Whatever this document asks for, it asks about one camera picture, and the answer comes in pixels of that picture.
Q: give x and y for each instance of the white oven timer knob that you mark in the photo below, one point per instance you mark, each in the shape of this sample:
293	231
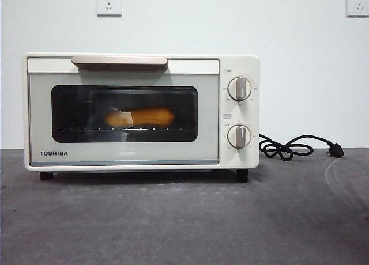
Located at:
239	136

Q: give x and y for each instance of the white Toshiba toaster oven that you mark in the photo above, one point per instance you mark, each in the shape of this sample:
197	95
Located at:
239	115

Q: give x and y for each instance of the white oven temperature knob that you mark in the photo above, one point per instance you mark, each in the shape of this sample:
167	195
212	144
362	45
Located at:
240	88

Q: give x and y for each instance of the white wall socket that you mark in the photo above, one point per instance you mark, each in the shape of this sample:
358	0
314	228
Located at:
109	3
358	3

